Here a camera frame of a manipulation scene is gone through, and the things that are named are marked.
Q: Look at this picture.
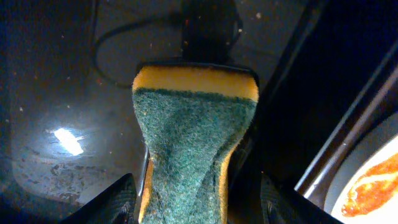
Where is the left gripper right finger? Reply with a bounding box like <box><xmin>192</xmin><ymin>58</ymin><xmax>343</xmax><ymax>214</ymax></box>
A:
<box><xmin>260</xmin><ymin>174</ymin><xmax>342</xmax><ymax>224</ymax></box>

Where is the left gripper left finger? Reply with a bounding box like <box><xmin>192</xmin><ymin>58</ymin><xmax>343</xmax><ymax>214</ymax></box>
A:
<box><xmin>60</xmin><ymin>173</ymin><xmax>137</xmax><ymax>224</ymax></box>

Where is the pale blue round plate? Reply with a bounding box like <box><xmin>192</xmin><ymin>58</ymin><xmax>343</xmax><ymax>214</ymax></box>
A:
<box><xmin>324</xmin><ymin>113</ymin><xmax>397</xmax><ymax>224</ymax></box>

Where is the green and yellow sponge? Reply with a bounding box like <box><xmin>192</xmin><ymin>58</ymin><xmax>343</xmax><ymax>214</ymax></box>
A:
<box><xmin>132</xmin><ymin>64</ymin><xmax>259</xmax><ymax>223</ymax></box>

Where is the dark brown serving tray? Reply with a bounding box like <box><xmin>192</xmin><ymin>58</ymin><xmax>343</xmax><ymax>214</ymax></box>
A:
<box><xmin>294</xmin><ymin>41</ymin><xmax>397</xmax><ymax>209</ymax></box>

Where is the black rectangular plastic bin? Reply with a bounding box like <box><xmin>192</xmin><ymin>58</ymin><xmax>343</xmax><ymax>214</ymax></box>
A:
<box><xmin>1</xmin><ymin>0</ymin><xmax>397</xmax><ymax>223</ymax></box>

